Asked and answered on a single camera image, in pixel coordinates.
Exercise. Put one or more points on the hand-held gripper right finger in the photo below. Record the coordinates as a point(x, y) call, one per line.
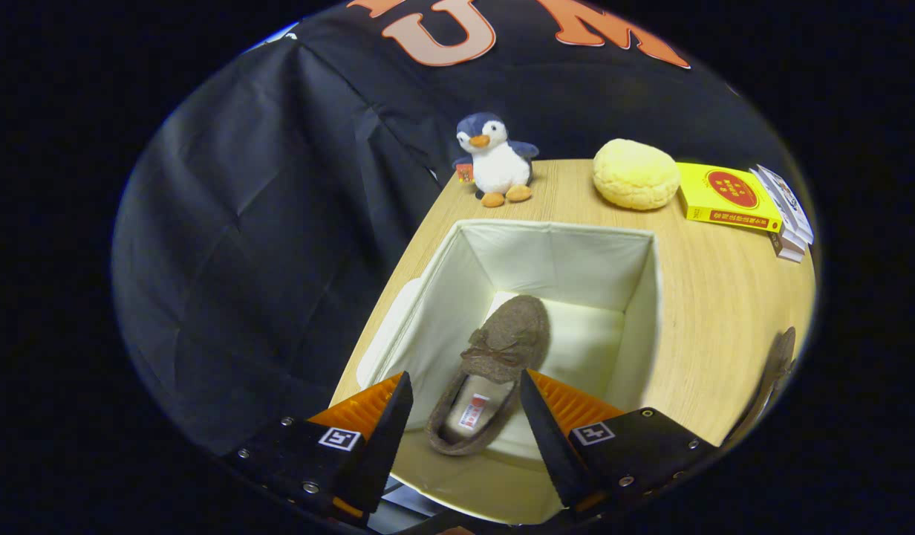
point(550, 446)

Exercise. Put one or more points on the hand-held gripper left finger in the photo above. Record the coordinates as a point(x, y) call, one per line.
point(387, 453)

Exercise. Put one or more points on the brown fuzzy shoe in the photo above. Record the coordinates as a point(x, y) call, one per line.
point(502, 334)
point(780, 357)

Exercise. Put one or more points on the white fabric storage box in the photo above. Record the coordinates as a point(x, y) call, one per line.
point(561, 260)

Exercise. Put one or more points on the penguin plush toy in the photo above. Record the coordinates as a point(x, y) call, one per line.
point(498, 167)

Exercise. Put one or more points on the yellow plush bun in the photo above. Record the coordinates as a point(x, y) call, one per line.
point(636, 174)

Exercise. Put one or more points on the pale thick book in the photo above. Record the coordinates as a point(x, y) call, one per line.
point(788, 253)

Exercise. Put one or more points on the yellow book with red circle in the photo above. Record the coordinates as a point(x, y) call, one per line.
point(728, 195)

